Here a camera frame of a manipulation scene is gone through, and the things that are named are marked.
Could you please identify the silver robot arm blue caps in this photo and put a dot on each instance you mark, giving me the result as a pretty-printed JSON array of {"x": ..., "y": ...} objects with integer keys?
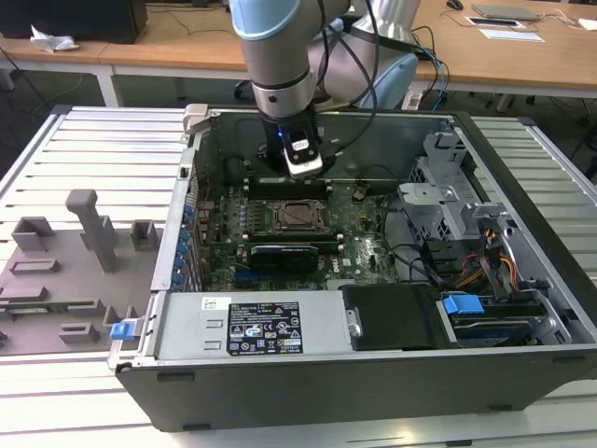
[{"x": 275, "y": 56}]

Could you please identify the black RAM slot row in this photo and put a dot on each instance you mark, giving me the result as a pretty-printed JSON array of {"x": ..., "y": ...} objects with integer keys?
[
  {"x": 289, "y": 239},
  {"x": 280, "y": 189}
]

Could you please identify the CPU socket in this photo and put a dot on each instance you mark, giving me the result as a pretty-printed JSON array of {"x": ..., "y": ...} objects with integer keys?
[{"x": 276, "y": 229}]

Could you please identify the black case fan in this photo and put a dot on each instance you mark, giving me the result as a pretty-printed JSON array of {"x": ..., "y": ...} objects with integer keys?
[{"x": 235, "y": 170}]

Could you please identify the black chair base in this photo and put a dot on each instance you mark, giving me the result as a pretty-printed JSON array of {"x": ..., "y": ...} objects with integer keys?
[{"x": 242, "y": 89}]

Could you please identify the grey case latch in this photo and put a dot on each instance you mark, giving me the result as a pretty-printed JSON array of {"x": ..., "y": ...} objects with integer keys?
[{"x": 196, "y": 116}]

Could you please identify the round coin battery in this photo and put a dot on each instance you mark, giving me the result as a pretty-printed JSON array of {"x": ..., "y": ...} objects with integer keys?
[{"x": 358, "y": 193}]

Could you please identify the black graphics card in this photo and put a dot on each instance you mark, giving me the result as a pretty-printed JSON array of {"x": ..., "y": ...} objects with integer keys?
[{"x": 284, "y": 259}]

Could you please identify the light wooden desk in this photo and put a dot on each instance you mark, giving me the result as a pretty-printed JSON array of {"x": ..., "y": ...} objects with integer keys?
[
  {"x": 513, "y": 60},
  {"x": 163, "y": 46}
]

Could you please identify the green motherboard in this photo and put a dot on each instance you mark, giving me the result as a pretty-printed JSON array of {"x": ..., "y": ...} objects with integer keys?
[{"x": 354, "y": 261}]

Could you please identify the white power strip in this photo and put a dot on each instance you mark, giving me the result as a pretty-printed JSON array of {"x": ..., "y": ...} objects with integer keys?
[{"x": 412, "y": 100}]

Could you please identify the silver drive cage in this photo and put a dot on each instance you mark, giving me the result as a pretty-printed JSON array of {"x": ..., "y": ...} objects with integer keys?
[{"x": 438, "y": 205}]

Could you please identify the silver power supply unit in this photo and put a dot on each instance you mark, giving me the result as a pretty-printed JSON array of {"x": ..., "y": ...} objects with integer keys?
[{"x": 186, "y": 326}]

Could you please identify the black plastic shroud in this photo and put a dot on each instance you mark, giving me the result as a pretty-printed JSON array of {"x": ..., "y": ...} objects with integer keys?
[{"x": 392, "y": 317}]

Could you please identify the black computer mouse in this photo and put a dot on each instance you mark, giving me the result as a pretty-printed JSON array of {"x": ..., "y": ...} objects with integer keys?
[{"x": 454, "y": 4}]

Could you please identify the black computer box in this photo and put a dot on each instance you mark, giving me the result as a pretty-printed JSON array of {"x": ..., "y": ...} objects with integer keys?
[{"x": 70, "y": 18}]

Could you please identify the crumpled white paper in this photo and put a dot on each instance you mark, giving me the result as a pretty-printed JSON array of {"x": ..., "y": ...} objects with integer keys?
[{"x": 51, "y": 41}]

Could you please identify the blue plastic latch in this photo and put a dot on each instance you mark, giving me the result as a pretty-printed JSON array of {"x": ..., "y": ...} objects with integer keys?
[{"x": 120, "y": 331}]

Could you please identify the grey parts rack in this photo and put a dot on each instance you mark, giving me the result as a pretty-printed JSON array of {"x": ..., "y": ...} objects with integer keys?
[{"x": 56, "y": 280}]

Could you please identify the black open PC case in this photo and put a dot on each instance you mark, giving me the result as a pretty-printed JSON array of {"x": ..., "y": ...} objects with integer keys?
[{"x": 326, "y": 392}]

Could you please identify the grey laptop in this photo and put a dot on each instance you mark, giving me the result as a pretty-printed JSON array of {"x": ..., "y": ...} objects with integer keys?
[{"x": 506, "y": 11}]

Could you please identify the green RAM stick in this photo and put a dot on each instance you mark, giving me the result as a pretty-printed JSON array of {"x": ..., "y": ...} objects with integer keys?
[{"x": 46, "y": 308}]

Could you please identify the hard disk in blue carrier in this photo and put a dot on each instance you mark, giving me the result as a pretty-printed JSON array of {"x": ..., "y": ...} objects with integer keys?
[{"x": 490, "y": 322}]

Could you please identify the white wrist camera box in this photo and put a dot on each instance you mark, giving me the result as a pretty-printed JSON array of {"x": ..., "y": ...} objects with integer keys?
[{"x": 303, "y": 156}]

